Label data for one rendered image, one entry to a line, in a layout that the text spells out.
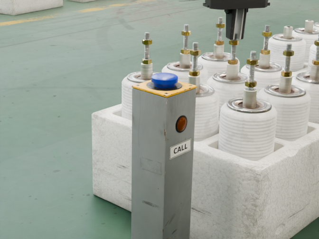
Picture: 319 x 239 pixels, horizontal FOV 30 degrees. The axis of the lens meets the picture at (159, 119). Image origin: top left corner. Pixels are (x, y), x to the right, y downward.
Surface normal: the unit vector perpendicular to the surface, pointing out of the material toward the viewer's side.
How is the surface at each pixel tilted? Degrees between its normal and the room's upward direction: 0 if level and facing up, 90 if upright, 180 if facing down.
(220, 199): 90
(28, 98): 0
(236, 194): 90
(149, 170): 90
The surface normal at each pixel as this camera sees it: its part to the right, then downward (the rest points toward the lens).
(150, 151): -0.66, 0.25
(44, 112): 0.02, -0.94
